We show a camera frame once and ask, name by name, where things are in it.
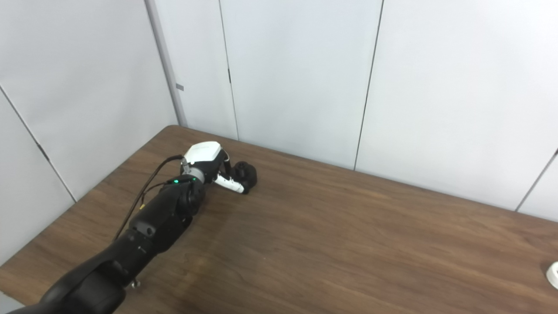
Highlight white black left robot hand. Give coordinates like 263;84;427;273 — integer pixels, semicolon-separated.
180;141;250;195

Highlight round black part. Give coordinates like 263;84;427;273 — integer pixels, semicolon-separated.
232;161;258;193

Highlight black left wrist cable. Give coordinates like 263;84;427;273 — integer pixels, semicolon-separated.
114;155;186;241

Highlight gray wall post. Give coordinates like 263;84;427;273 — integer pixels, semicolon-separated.
145;0;188;128

